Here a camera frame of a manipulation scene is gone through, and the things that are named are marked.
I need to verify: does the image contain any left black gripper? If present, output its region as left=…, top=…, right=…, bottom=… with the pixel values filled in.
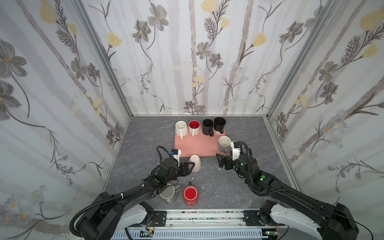
left=164, top=162, right=195, bottom=185

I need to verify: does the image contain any pink upside-down mug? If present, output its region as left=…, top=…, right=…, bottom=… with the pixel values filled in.
left=189, top=155, right=202, bottom=173

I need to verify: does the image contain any small grey upside-down mug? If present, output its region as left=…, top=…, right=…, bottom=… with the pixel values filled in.
left=218, top=136, right=232, bottom=155

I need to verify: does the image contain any red upside-down mug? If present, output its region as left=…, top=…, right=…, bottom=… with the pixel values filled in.
left=183, top=183, right=199, bottom=207

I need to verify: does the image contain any black mug white rim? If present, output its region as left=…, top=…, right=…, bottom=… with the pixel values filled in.
left=202, top=119, right=214, bottom=137

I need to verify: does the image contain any grey mug white base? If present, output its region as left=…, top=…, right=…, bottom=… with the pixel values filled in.
left=214, top=117, right=227, bottom=134

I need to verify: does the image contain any cream ribbed mug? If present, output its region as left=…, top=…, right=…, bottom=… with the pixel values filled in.
left=175, top=121, right=189, bottom=140

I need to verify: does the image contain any white mug red inside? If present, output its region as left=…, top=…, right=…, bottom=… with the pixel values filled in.
left=188, top=120, right=201, bottom=137

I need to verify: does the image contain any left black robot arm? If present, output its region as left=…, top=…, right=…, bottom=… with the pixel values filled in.
left=69, top=158, right=195, bottom=240

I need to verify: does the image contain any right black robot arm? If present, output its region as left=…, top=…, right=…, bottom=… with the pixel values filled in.
left=216, top=153, right=359, bottom=240

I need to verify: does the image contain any large grey upside-down mug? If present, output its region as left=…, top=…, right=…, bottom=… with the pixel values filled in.
left=160, top=184, right=181, bottom=205

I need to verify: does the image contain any pink rectangular tray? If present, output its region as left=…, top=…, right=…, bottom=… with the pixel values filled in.
left=174, top=132, right=226, bottom=157

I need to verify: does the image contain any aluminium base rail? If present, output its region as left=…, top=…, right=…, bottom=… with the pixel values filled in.
left=110, top=209, right=331, bottom=240

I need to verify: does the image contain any white slotted cable duct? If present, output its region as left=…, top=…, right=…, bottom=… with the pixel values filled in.
left=128, top=229, right=268, bottom=240

